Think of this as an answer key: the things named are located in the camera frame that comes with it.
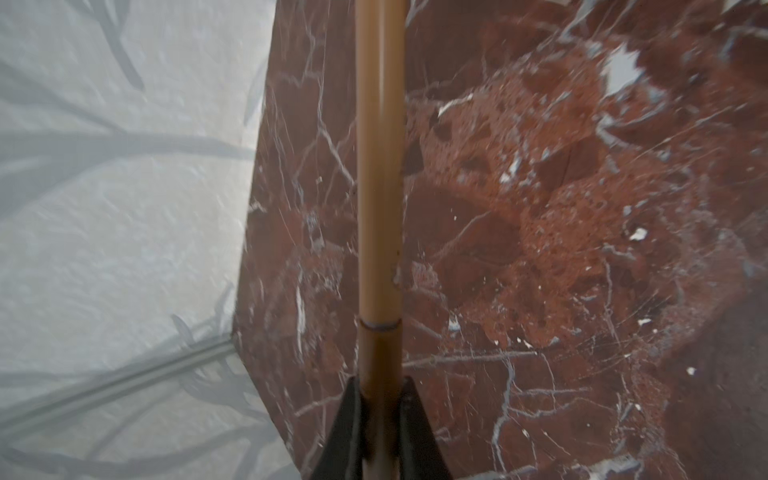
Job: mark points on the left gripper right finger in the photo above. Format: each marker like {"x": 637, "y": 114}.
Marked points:
{"x": 419, "y": 454}

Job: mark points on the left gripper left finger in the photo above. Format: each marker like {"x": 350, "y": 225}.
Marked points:
{"x": 343, "y": 454}

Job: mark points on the brown pen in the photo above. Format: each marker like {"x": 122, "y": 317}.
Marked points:
{"x": 380, "y": 114}

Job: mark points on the dark brown pen cap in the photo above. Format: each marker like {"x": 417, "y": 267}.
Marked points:
{"x": 380, "y": 380}

